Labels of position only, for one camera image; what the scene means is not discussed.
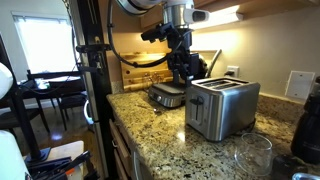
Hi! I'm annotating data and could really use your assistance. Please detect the long under-cabinet light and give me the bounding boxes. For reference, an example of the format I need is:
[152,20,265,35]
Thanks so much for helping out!
[189,4,245,32]

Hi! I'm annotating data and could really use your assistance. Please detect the black tripod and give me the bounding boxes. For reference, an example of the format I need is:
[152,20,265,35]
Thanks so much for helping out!
[0,32,52,165]

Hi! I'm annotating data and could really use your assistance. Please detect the black appliance at right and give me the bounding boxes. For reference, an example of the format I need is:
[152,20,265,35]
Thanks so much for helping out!
[290,76,320,165]

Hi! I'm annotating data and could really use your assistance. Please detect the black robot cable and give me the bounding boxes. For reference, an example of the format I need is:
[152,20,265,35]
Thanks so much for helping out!
[106,0,175,70]

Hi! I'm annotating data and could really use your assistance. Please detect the black vertical stand pole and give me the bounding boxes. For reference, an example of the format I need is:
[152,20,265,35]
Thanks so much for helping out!
[69,0,116,180]

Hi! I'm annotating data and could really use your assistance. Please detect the wooden upper cabinet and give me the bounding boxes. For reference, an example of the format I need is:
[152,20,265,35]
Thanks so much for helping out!
[139,0,320,22]

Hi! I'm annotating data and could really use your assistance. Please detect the dark wooden chair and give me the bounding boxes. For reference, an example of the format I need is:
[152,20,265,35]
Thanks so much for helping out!
[25,69,89,132]

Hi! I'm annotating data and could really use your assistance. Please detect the black power plug cord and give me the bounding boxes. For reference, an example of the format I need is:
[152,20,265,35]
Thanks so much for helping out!
[223,68,236,77]

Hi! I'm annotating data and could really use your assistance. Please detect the metal spoon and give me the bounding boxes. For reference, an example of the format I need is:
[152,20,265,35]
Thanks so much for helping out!
[135,104,165,117]

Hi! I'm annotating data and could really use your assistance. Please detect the white wall outlet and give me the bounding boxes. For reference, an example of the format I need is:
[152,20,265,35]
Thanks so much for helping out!
[226,65,240,79]

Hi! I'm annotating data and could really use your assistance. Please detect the wooden cutting board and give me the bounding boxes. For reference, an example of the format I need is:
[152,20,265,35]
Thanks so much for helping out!
[120,52,175,93]

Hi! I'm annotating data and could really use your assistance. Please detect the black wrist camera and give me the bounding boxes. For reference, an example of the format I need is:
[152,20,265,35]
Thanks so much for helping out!
[140,22,180,44]

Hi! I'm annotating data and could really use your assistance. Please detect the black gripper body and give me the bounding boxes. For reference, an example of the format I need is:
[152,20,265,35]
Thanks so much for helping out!
[166,28,194,57]

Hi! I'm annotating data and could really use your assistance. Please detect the black toaster lever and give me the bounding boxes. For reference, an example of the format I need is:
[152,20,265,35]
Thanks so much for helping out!
[188,95,205,107]

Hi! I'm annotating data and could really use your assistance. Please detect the pale round container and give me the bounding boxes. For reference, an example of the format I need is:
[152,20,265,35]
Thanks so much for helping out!
[291,171,320,180]

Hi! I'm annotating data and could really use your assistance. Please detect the dark dining table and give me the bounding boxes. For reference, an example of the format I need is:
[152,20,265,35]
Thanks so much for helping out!
[19,75,85,101]

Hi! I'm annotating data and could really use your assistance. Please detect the stainless steel toaster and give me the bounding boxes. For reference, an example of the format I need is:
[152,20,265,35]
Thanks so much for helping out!
[184,76,262,143]

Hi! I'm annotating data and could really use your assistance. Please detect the black round object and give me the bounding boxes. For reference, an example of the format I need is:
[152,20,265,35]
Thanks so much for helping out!
[271,154,302,180]

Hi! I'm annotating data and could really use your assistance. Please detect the bright room window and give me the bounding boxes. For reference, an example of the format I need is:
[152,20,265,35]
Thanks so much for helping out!
[11,12,78,75]

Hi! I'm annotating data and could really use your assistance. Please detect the counter drawer cabinet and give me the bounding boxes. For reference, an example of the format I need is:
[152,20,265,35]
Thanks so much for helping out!
[107,117,158,180]

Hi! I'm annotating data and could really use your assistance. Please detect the black steel contact grill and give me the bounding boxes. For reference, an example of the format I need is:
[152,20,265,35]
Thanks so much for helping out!
[147,48,223,109]

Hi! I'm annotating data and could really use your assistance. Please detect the white blank wall plate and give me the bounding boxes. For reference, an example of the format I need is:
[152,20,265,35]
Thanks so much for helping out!
[285,70,316,101]

